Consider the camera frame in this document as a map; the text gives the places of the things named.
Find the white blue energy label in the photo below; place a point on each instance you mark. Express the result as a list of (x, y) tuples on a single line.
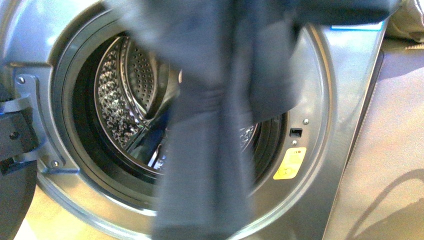
[(359, 27)]

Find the steel washing machine drum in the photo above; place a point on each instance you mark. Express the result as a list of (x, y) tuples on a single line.
[(133, 91)]

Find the dark washing machine door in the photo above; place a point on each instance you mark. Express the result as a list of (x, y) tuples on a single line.
[(17, 178)]

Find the grey front-load washing machine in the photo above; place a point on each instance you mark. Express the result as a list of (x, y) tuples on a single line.
[(50, 51)]

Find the yellow warning sticker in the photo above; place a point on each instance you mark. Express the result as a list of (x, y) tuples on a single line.
[(291, 163)]

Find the dark navy knit garment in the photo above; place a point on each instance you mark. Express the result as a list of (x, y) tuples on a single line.
[(235, 61)]

